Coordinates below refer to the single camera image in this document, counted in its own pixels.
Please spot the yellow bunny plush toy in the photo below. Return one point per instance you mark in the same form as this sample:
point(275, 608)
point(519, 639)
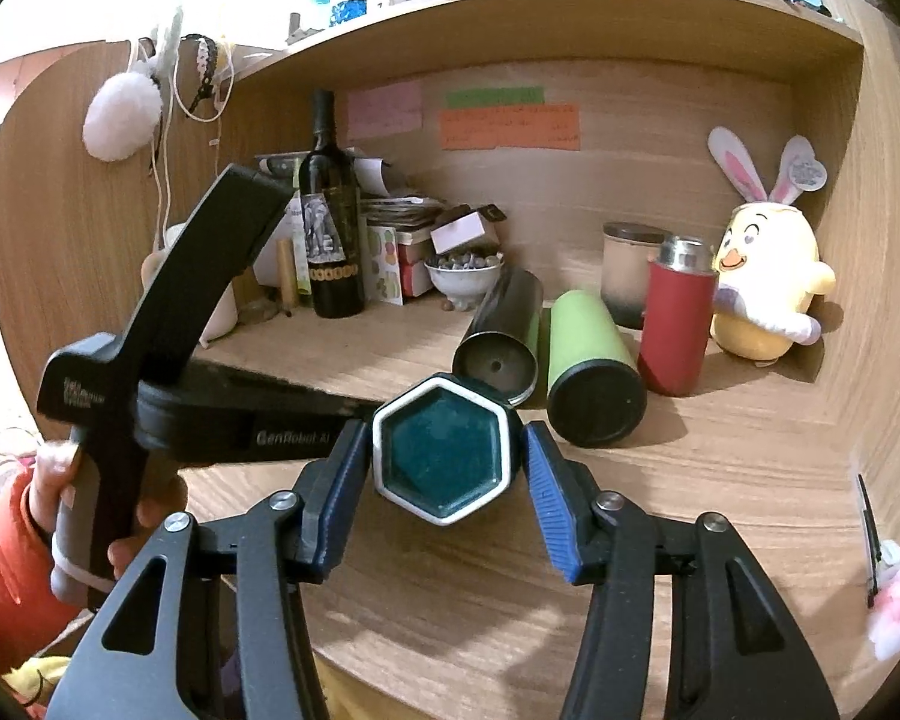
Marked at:
point(768, 263)

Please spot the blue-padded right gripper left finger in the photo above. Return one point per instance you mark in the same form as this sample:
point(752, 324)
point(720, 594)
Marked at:
point(331, 489)

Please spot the person's left hand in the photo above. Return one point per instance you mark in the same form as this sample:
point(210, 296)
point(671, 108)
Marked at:
point(55, 468)

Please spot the pink sticky note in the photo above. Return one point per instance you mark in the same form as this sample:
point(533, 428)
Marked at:
point(384, 111)

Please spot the colourful dotted carton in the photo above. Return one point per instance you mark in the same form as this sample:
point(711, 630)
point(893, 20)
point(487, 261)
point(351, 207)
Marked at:
point(382, 265)

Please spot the green sticky note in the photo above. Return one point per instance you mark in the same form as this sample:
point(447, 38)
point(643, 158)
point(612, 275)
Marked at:
point(493, 96)

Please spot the white fluffy pompom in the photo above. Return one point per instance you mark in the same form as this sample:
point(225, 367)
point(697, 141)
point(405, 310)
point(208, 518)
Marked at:
point(122, 117)

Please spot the white mug behind gripper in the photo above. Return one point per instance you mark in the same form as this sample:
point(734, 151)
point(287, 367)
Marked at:
point(224, 317)

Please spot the orange sticky note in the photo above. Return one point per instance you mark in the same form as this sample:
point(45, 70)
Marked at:
point(527, 126)

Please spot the black green lying tumbler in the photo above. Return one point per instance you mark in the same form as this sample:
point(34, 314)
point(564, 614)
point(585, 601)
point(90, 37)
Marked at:
point(500, 348)

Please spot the stack of papers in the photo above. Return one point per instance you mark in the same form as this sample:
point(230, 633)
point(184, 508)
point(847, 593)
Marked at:
point(408, 212)

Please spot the wooden stick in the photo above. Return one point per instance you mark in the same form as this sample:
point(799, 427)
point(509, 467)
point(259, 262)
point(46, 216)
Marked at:
point(287, 276)

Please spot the hexagonal teal white-rimmed cup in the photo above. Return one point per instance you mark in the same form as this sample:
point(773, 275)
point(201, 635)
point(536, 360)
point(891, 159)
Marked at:
point(445, 448)

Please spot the orange sleeve forearm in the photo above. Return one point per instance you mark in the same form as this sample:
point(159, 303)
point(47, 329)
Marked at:
point(31, 616)

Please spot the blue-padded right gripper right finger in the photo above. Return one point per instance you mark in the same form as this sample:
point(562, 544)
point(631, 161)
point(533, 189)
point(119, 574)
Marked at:
point(562, 492)

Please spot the white bowl with pebbles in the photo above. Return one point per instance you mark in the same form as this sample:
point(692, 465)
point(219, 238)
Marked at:
point(464, 279)

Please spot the pink white plush keychain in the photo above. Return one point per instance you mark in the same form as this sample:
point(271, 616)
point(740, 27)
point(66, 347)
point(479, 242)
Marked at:
point(883, 628)

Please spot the red thermos bottle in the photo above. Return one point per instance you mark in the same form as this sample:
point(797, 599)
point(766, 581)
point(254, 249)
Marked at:
point(678, 312)

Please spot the small white pink box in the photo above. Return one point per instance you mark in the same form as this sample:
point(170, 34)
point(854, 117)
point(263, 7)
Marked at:
point(475, 228)

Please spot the beige gradient lidded jar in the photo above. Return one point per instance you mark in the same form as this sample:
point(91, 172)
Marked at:
point(628, 250)

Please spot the dark wine bottle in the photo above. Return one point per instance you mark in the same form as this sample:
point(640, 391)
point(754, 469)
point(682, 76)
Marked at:
point(330, 210)

